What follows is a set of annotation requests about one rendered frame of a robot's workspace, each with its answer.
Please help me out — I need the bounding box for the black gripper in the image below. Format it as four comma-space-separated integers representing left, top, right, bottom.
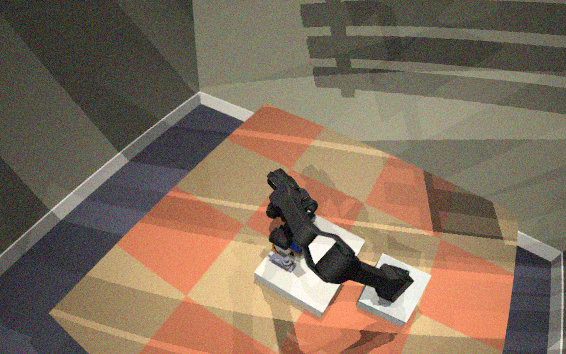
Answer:
269, 200, 318, 250

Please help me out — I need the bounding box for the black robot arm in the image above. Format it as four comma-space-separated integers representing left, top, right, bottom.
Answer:
266, 168, 414, 302

